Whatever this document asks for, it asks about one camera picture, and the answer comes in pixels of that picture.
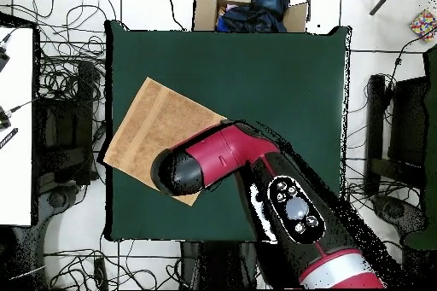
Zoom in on colourful patterned item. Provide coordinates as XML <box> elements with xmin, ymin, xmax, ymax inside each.
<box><xmin>409</xmin><ymin>9</ymin><xmax>437</xmax><ymax>43</ymax></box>

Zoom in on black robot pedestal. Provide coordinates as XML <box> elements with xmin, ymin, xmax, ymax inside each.
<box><xmin>179</xmin><ymin>241</ymin><xmax>274</xmax><ymax>290</ymax></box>

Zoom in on brown cardboard box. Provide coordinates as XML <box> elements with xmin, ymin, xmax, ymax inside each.
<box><xmin>192</xmin><ymin>0</ymin><xmax>310</xmax><ymax>33</ymax></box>

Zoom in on dark blue clothing pile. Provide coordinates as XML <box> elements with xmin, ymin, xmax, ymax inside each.
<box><xmin>216</xmin><ymin>0</ymin><xmax>290</xmax><ymax>33</ymax></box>

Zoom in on black device with cable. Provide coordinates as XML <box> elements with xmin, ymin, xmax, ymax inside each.
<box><xmin>0</xmin><ymin>97</ymin><xmax>38</xmax><ymax>131</ymax></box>

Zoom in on black strip with white marks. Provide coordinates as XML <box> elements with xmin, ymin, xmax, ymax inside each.
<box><xmin>0</xmin><ymin>127</ymin><xmax>19</xmax><ymax>151</ymax></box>

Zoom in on dark green table cloth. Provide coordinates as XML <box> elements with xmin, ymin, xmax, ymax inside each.
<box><xmin>404</xmin><ymin>44</ymin><xmax>437</xmax><ymax>251</ymax></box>
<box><xmin>104</xmin><ymin>20</ymin><xmax>353</xmax><ymax>242</ymax></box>

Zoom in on long black floor cable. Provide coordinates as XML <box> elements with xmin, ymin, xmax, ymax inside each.
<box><xmin>151</xmin><ymin>0</ymin><xmax>187</xmax><ymax>32</ymax></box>

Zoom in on tangled black floor cables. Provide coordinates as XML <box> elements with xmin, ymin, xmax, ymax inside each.
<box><xmin>44</xmin><ymin>234</ymin><xmax>182</xmax><ymax>291</ymax></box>
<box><xmin>342</xmin><ymin>75</ymin><xmax>424</xmax><ymax>203</ymax></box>
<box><xmin>32</xmin><ymin>0</ymin><xmax>119</xmax><ymax>108</ymax></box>

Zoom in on white table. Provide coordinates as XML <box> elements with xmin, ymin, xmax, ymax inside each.
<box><xmin>0</xmin><ymin>26</ymin><xmax>35</xmax><ymax>227</ymax></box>

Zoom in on black frame stand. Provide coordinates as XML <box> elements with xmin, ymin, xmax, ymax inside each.
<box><xmin>364</xmin><ymin>73</ymin><xmax>428</xmax><ymax>196</ymax></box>
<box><xmin>33</xmin><ymin>61</ymin><xmax>100</xmax><ymax>186</ymax></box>

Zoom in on thin black cable with connector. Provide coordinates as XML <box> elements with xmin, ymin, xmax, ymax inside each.
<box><xmin>384</xmin><ymin>26</ymin><xmax>437</xmax><ymax>101</ymax></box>

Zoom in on tan terry towel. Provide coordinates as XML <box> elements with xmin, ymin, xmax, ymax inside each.
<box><xmin>102</xmin><ymin>77</ymin><xmax>228</xmax><ymax>207</ymax></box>

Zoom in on black power strip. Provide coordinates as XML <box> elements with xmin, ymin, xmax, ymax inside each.
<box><xmin>93</xmin><ymin>256</ymin><xmax>109</xmax><ymax>291</ymax></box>

